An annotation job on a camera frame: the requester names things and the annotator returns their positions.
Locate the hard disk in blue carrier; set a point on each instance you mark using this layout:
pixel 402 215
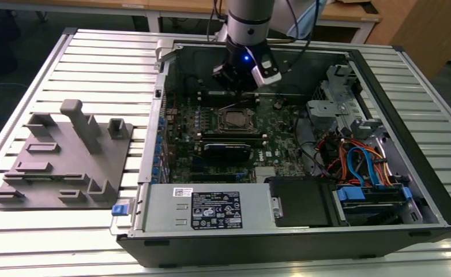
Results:
pixel 350 194

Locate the black RAM stick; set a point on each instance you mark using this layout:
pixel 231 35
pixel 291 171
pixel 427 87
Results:
pixel 233 134
pixel 233 139

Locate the black PC case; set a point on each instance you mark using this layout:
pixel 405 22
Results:
pixel 249 251

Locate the wooden cabinet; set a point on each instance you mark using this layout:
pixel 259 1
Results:
pixel 433 29

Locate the silver power supply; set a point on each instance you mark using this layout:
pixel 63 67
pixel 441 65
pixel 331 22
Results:
pixel 165 207

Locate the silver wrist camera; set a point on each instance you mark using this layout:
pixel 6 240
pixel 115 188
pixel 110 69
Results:
pixel 267 70

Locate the RAM stick with white label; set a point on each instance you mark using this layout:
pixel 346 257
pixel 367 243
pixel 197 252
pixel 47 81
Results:
pixel 217 92

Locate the pale blue teach pendant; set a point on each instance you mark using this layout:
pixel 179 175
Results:
pixel 306 20

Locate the silver CPU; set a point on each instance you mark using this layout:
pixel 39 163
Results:
pixel 237 119

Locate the blue case latch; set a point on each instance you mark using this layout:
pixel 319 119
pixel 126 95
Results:
pixel 118 210

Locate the metal drive cage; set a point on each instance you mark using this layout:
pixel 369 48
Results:
pixel 341 95

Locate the green motherboard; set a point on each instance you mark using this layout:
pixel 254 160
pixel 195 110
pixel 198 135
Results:
pixel 279 144

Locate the grey parts rack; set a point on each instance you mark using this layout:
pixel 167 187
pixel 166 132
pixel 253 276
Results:
pixel 71 161

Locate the black plastic shroud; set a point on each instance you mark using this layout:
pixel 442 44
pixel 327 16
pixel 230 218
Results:
pixel 302 202

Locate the black graphics card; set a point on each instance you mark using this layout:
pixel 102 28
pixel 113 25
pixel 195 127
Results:
pixel 226 153

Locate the CPU socket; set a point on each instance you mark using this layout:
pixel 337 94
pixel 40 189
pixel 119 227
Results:
pixel 222 129

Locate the silver heatsink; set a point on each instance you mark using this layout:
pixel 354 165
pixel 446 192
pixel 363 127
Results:
pixel 265 171

